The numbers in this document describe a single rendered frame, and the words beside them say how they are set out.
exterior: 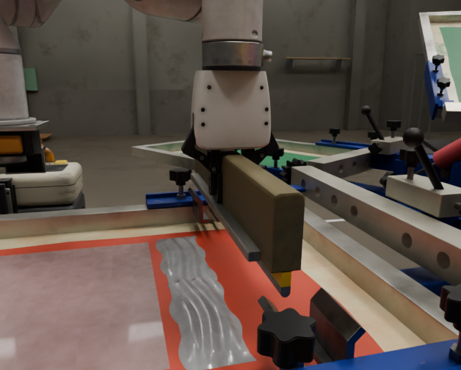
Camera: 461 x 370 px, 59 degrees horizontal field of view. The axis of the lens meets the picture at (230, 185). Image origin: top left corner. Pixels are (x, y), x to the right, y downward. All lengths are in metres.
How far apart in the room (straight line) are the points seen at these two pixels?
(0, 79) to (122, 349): 0.73
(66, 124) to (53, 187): 9.14
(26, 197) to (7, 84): 0.68
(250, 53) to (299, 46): 10.84
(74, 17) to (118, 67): 1.44
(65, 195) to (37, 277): 0.98
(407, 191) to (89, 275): 0.50
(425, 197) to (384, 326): 0.22
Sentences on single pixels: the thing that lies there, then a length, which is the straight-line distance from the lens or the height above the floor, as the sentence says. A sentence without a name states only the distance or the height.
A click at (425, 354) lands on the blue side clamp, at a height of 1.00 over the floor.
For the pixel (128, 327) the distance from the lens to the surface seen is 0.51.
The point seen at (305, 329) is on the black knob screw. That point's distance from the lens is 0.31.
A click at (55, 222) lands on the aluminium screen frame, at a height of 0.98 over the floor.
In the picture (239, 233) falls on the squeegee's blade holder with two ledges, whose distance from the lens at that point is 0.44.
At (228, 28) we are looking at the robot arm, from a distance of 0.50.
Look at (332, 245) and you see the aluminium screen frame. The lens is 0.65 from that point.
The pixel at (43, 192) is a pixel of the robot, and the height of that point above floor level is 0.84.
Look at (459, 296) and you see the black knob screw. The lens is 0.39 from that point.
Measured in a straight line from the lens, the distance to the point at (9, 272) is 0.70.
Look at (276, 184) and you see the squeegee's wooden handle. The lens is 0.38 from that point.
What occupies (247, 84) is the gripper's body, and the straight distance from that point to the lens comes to 0.52.
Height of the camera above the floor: 1.23
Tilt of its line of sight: 14 degrees down
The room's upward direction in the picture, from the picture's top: straight up
